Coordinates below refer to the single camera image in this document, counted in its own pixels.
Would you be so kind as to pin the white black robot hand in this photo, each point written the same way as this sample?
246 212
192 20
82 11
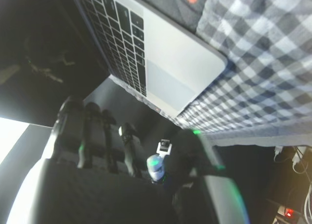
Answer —
97 189

